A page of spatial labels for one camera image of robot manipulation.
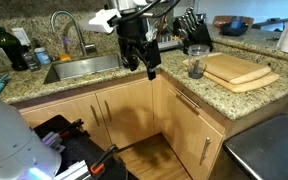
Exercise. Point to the lower wooden cutting board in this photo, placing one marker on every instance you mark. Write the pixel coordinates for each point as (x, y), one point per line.
(244, 87)

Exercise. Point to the black knife block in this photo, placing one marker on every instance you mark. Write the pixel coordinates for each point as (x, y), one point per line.
(191, 30)

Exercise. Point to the small blue label bottle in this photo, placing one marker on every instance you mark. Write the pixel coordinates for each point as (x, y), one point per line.
(42, 55)

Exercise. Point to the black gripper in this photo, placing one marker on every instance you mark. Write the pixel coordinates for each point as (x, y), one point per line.
(135, 47)

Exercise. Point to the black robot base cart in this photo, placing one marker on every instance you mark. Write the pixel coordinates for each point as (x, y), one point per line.
(80, 148)

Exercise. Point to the dark blue bowl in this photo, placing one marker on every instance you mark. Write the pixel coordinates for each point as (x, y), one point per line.
(235, 27)

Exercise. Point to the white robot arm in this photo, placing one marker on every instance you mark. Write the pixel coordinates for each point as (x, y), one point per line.
(23, 154)

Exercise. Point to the clear blender cup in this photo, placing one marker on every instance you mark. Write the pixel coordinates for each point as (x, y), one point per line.
(197, 53)

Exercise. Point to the white wall outlet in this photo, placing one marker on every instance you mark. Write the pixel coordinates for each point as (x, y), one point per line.
(21, 35)

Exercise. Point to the dark green glass bottle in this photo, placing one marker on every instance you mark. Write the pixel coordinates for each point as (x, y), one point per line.
(13, 49)

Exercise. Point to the orange sponge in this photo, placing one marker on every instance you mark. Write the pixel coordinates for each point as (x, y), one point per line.
(64, 57)

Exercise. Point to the wooden cutting board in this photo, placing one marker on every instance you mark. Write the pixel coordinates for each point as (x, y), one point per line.
(244, 87)
(234, 70)

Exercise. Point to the grey dish rack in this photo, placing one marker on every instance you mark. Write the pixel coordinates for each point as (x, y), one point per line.
(169, 42)

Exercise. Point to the orange black clamp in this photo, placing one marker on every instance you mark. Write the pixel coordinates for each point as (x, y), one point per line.
(99, 166)

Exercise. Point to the steel trash can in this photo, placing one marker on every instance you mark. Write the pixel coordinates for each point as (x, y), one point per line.
(261, 152)

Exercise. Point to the stainless steel sink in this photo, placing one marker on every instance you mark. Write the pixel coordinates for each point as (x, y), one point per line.
(75, 69)

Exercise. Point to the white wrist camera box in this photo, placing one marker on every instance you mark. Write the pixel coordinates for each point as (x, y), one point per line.
(100, 23)

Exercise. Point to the upper wooden cutting board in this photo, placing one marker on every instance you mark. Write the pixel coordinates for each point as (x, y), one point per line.
(234, 70)

